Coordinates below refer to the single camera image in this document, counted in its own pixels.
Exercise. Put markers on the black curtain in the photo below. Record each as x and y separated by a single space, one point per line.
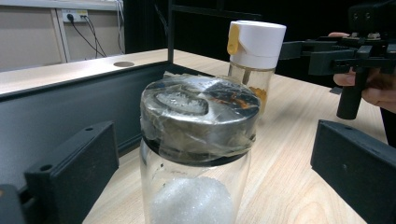
202 34

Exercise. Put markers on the white wall socket yellow label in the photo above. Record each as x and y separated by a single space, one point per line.
76 16

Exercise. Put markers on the black metal rack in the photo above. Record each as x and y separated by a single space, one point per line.
62 109

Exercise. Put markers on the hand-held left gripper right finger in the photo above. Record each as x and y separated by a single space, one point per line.
361 174

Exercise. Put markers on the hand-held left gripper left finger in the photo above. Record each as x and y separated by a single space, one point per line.
77 168

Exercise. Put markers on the glass jar with silver lid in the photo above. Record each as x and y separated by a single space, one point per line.
199 124

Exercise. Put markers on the glass jar with white cap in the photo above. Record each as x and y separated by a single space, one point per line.
258 43

